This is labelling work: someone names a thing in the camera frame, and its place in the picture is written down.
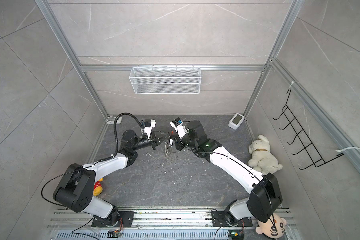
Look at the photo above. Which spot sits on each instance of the white plush dog toy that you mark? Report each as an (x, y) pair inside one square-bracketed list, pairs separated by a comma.
[(262, 159)]

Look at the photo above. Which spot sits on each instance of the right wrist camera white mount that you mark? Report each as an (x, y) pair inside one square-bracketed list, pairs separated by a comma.
[(179, 127)]

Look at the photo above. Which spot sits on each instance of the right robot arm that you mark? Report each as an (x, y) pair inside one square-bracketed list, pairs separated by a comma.
[(265, 195)]

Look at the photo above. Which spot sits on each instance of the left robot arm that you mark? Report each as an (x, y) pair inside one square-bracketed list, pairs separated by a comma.
[(75, 189)]

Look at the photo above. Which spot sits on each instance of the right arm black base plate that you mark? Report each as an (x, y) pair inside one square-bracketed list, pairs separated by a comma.
[(223, 219)]

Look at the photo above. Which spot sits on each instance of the white digital timer device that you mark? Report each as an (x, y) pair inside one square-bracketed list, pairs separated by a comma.
[(236, 121)]

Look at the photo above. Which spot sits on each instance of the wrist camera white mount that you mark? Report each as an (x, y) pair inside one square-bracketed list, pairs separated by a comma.
[(179, 127), (148, 125)]

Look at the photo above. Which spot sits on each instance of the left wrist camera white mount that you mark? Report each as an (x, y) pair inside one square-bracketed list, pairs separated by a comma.
[(148, 125)]

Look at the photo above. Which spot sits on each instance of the beige plush doll striped shirt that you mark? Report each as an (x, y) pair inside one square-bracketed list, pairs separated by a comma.
[(273, 228)]

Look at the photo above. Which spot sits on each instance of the white wire mesh basket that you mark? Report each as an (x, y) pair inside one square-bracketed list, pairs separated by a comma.
[(166, 80)]

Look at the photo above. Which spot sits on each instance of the yellow plush duck toy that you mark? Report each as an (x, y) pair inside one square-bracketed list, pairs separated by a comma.
[(98, 189)]

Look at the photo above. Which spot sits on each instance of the white wall socket box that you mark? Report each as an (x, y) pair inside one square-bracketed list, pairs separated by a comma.
[(110, 120)]

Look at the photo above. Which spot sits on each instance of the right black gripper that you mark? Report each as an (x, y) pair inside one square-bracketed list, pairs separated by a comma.
[(177, 141)]

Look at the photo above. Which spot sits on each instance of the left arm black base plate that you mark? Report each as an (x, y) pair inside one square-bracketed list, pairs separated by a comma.
[(115, 220)]

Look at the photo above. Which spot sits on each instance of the black wire hook rack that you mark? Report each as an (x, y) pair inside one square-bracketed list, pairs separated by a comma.
[(302, 137)]

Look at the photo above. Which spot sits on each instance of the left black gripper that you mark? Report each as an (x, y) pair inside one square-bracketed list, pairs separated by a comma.
[(155, 140)]

